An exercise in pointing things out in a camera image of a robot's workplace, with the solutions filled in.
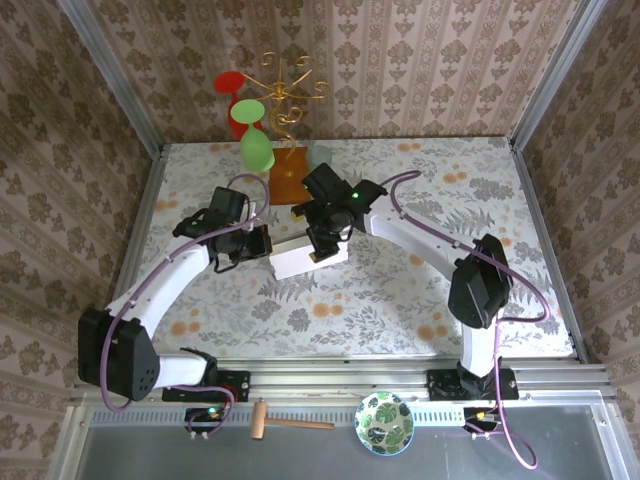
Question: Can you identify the pale teal translucent cup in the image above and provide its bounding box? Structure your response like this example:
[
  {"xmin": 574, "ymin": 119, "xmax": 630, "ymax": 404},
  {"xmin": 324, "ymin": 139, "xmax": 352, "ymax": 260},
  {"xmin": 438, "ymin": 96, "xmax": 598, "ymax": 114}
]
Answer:
[{"xmin": 305, "ymin": 144, "xmax": 334, "ymax": 174}]

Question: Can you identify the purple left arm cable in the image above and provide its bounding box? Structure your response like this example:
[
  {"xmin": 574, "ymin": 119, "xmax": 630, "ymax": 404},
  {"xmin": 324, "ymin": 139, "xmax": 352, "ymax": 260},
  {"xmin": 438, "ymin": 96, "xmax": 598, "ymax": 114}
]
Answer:
[{"xmin": 99, "ymin": 172, "xmax": 271, "ymax": 441}]

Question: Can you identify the grey metal sheet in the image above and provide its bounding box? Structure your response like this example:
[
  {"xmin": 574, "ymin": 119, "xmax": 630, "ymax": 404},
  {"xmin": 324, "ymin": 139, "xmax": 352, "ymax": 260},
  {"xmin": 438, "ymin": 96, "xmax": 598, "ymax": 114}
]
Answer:
[{"xmin": 74, "ymin": 404, "xmax": 616, "ymax": 480}]

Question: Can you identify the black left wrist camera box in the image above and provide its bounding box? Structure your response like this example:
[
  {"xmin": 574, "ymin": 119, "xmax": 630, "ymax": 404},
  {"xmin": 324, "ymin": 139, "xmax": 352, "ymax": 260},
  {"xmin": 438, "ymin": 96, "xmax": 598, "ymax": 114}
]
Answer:
[{"xmin": 208, "ymin": 186, "xmax": 261, "ymax": 222}]

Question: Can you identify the grey slotted cable duct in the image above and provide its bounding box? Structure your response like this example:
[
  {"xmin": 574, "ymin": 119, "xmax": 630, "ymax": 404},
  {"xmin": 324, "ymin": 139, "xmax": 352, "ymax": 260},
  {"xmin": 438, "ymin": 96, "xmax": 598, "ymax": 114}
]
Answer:
[{"xmin": 89, "ymin": 405, "xmax": 469, "ymax": 427}]

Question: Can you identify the small controller board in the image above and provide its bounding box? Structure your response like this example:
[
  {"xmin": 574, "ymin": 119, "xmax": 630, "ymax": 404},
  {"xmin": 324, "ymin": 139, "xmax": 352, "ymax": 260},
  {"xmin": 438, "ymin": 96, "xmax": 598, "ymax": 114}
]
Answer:
[
  {"xmin": 184, "ymin": 406, "xmax": 226, "ymax": 436},
  {"xmin": 462, "ymin": 407, "xmax": 501, "ymax": 434}
]

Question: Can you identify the wooden mallet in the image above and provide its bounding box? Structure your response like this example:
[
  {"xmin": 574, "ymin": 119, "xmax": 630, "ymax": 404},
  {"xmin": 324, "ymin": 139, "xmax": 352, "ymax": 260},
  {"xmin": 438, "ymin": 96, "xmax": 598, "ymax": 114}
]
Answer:
[{"xmin": 250, "ymin": 399, "xmax": 335, "ymax": 441}]

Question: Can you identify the gold wire rack orange base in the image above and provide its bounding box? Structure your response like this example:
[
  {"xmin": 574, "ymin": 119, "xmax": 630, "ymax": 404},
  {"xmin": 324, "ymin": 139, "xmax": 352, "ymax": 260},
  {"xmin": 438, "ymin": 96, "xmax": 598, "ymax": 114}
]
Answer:
[{"xmin": 259, "ymin": 49, "xmax": 334, "ymax": 206}]

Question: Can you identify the small right controller board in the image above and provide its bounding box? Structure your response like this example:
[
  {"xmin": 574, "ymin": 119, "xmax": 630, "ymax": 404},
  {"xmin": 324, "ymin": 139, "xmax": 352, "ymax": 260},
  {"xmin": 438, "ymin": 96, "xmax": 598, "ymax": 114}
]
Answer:
[{"xmin": 462, "ymin": 407, "xmax": 501, "ymax": 434}]

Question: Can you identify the red plastic wine glass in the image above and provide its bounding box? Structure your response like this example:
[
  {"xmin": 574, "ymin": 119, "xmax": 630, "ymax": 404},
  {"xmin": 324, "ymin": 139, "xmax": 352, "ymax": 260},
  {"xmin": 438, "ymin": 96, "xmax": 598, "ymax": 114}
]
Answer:
[{"xmin": 213, "ymin": 70, "xmax": 264, "ymax": 141}]

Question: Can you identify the white cloth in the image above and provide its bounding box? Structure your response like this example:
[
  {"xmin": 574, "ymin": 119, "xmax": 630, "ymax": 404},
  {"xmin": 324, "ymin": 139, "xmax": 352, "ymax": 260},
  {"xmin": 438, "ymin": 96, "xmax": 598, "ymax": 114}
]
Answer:
[{"xmin": 268, "ymin": 234, "xmax": 350, "ymax": 281}]

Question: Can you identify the small left controller board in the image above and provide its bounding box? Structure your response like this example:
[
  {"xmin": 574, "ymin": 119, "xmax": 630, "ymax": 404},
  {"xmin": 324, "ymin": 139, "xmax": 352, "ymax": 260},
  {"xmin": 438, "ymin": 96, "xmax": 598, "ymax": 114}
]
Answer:
[{"xmin": 184, "ymin": 406, "xmax": 226, "ymax": 436}]

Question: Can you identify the floral patterned table cover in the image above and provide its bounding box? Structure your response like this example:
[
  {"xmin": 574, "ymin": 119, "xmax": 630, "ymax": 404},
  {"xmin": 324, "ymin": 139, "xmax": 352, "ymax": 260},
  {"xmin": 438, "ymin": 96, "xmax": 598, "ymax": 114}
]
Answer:
[{"xmin": 117, "ymin": 135, "xmax": 574, "ymax": 359}]

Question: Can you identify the aluminium frame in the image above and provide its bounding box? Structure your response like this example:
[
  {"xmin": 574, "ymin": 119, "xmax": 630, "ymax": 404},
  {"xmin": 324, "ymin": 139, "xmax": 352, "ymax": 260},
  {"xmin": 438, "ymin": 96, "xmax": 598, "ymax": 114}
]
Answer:
[{"xmin": 49, "ymin": 0, "xmax": 621, "ymax": 480}]

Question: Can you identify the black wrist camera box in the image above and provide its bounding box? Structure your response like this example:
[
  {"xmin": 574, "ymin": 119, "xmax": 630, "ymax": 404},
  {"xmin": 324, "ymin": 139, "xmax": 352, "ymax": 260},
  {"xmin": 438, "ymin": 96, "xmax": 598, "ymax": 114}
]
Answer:
[
  {"xmin": 208, "ymin": 186, "xmax": 261, "ymax": 222},
  {"xmin": 303, "ymin": 163, "xmax": 352, "ymax": 202}
]

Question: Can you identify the green plastic wine glass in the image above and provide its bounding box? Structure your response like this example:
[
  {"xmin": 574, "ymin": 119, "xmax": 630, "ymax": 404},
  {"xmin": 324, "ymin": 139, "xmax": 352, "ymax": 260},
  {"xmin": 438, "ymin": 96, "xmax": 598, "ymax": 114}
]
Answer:
[{"xmin": 230, "ymin": 98, "xmax": 276, "ymax": 175}]

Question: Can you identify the leaf patterned bowl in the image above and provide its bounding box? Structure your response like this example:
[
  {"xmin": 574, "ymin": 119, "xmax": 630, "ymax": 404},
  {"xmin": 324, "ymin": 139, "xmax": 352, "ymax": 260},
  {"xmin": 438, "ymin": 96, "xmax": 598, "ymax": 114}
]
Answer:
[{"xmin": 354, "ymin": 391, "xmax": 416, "ymax": 456}]

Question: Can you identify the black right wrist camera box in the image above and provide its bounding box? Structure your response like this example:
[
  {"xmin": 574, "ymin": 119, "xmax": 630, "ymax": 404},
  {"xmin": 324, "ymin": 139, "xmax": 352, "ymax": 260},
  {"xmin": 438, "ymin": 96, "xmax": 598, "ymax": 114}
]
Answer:
[{"xmin": 303, "ymin": 163, "xmax": 352, "ymax": 202}]

